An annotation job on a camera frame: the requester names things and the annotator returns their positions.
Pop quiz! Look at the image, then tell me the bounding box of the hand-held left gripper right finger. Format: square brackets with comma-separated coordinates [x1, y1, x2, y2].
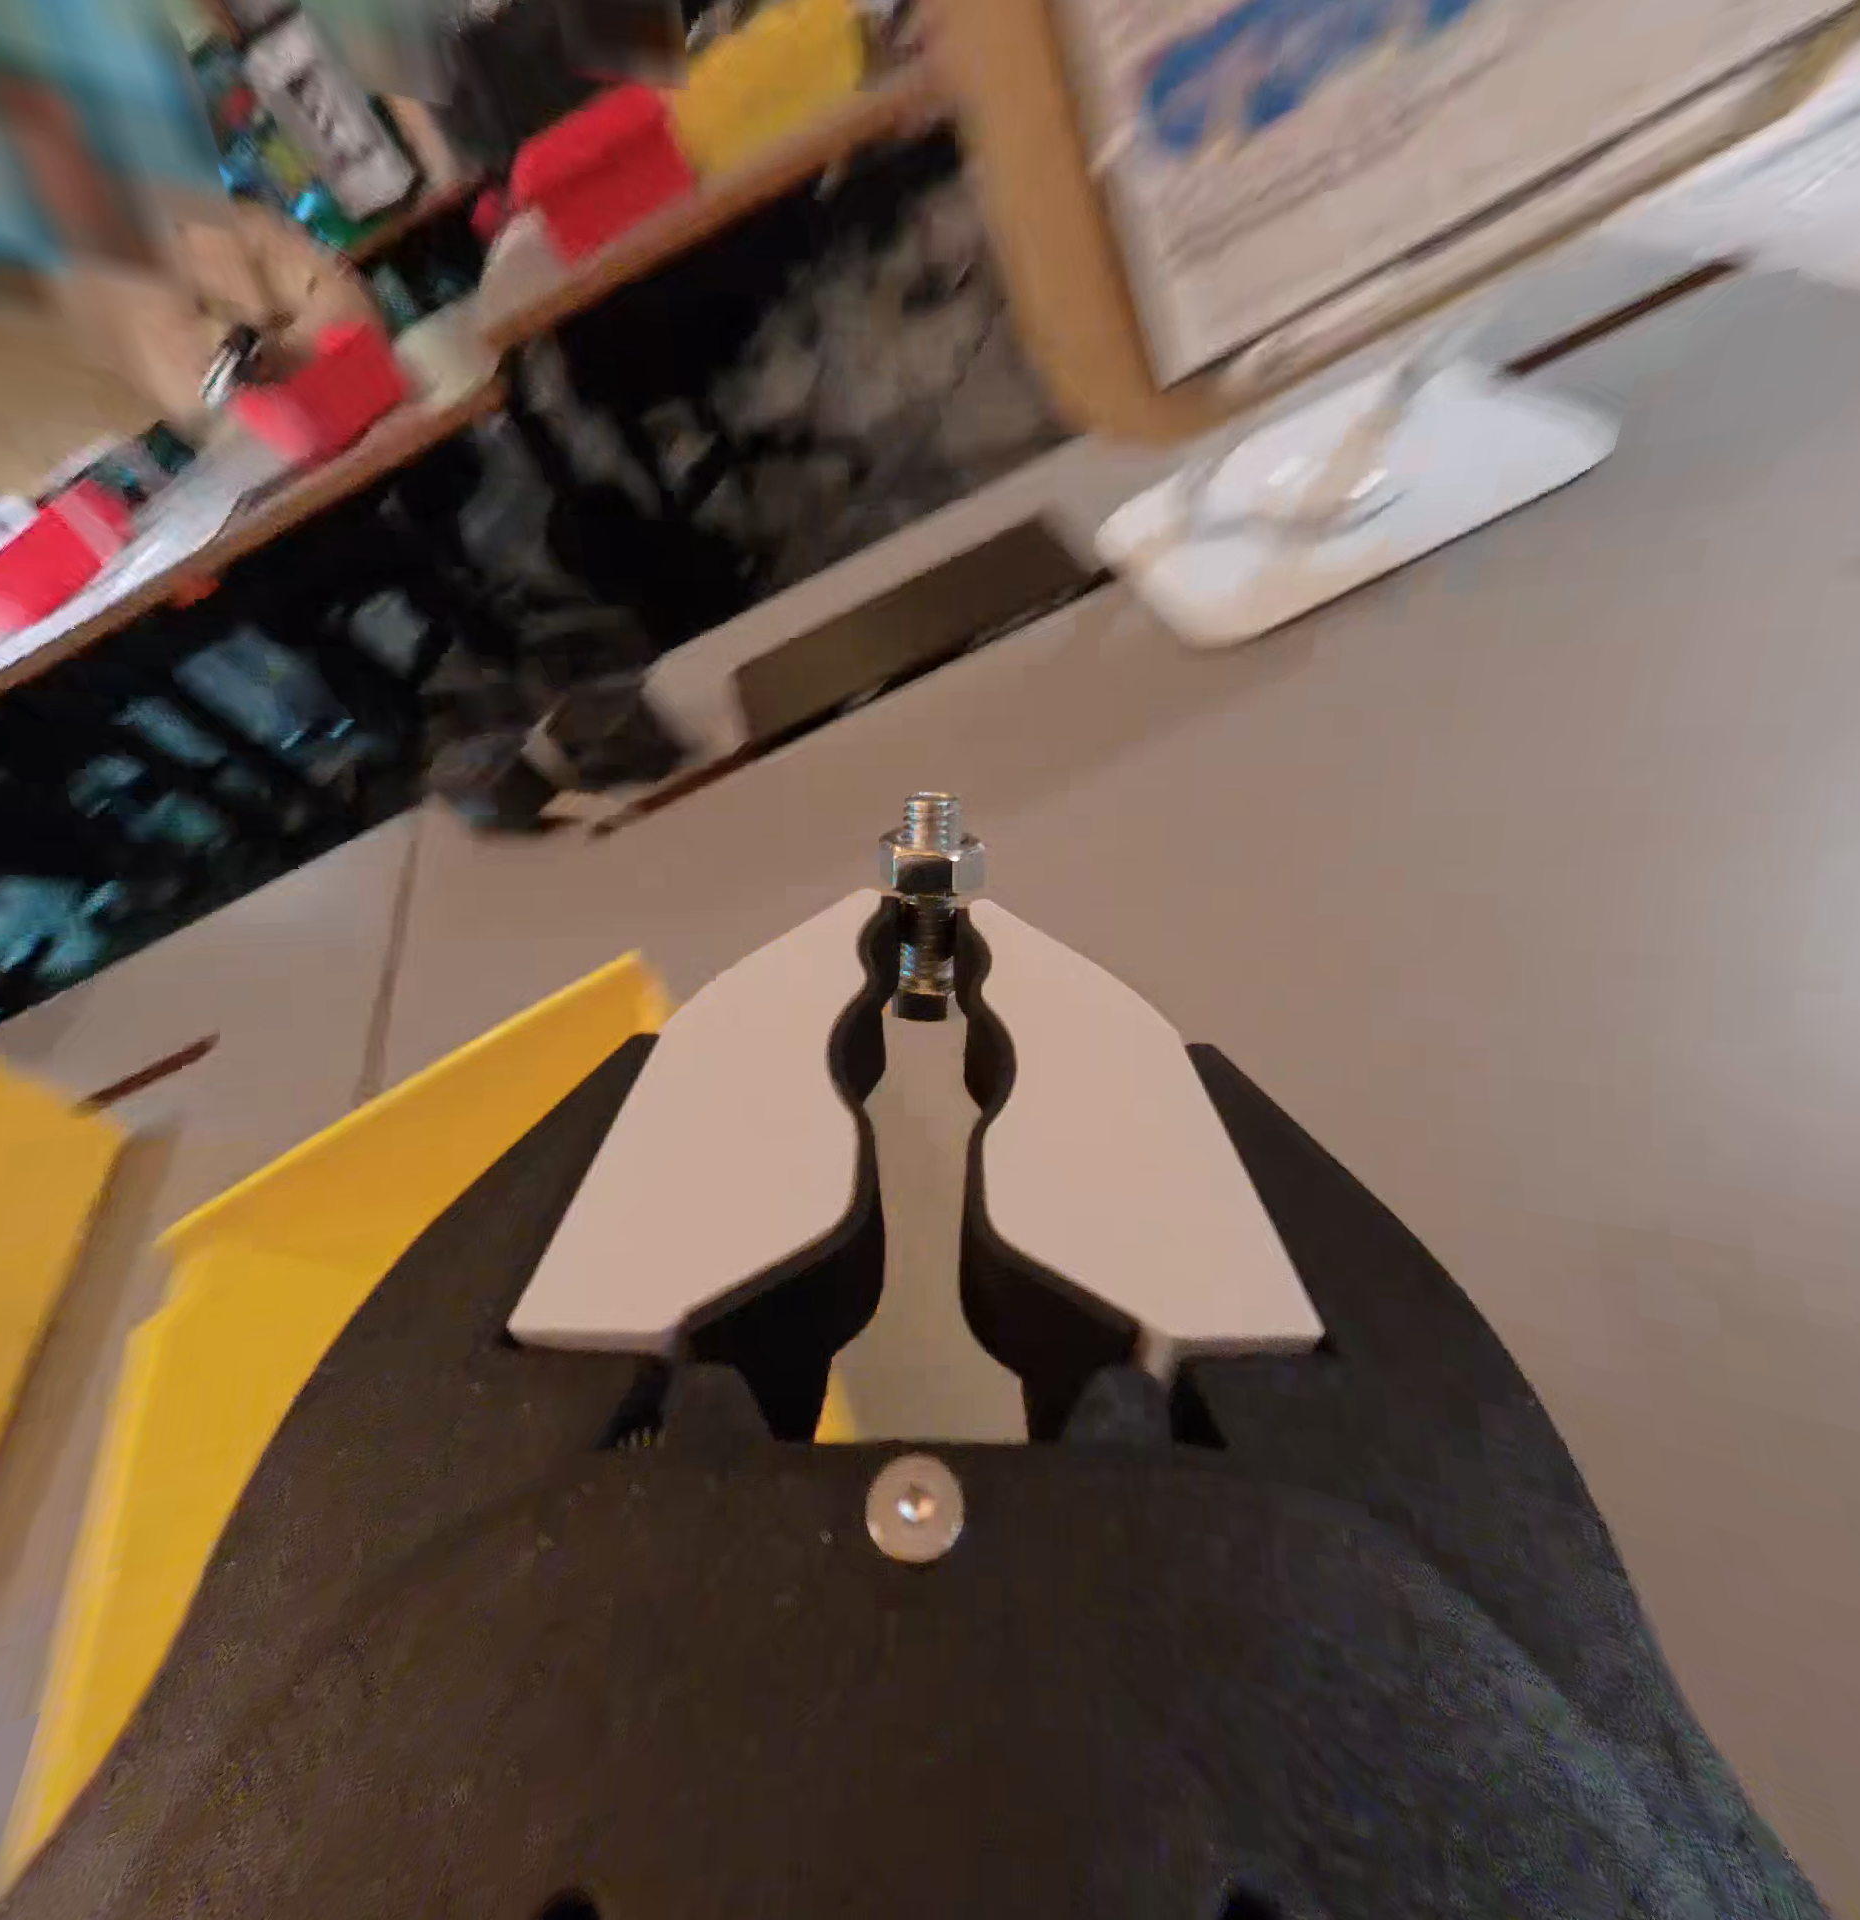
[951, 896, 1326, 1438]

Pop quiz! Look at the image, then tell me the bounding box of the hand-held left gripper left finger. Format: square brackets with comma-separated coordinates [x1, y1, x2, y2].
[507, 887, 890, 1438]

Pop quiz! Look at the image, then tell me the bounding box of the steel hex bolt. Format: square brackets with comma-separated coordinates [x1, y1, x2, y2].
[892, 792, 964, 1024]

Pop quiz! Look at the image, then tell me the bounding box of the grey desk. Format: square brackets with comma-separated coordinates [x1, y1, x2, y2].
[0, 30, 1860, 1920]

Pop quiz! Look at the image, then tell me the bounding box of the yellow plastic bin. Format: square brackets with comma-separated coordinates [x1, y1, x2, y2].
[676, 0, 872, 174]
[0, 1050, 128, 1502]
[0, 948, 856, 1907]

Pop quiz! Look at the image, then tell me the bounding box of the red plastic bin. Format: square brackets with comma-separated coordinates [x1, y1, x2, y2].
[0, 479, 135, 632]
[233, 317, 410, 468]
[509, 82, 700, 263]

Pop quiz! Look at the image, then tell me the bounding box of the wooden background table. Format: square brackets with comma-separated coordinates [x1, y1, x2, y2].
[0, 60, 962, 714]

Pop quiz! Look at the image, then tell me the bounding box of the wood and white document stand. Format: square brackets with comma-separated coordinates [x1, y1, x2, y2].
[930, 0, 1860, 650]

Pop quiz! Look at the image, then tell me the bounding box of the printed instruction sheet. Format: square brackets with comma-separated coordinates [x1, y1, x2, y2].
[1049, 0, 1860, 382]

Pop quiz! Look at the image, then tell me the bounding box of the white printed bottle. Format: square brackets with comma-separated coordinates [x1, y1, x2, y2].
[240, 0, 423, 220]

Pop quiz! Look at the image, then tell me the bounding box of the black cable slot cover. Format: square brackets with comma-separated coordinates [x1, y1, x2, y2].
[733, 516, 1108, 747]

